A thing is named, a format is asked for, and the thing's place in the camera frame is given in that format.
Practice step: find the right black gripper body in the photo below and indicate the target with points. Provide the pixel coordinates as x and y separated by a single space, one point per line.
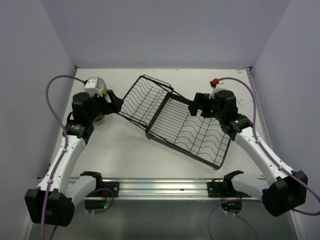
209 107

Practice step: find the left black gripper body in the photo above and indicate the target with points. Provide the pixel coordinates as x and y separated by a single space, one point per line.
100 106

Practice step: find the red patterned bowl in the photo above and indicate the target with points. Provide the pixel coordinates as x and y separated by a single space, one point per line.
99 118

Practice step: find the lime green bowl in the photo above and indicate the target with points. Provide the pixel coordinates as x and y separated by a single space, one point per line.
104 91

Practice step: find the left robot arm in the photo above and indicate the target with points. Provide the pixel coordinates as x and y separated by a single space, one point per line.
53 201

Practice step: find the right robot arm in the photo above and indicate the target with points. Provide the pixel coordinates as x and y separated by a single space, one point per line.
283 189

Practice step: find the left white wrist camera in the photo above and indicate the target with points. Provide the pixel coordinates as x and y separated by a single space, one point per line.
94 86

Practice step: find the black wire dish rack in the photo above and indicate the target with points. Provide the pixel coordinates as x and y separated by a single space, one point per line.
155 107

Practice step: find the aluminium mounting rail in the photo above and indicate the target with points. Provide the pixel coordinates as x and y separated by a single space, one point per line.
162 187

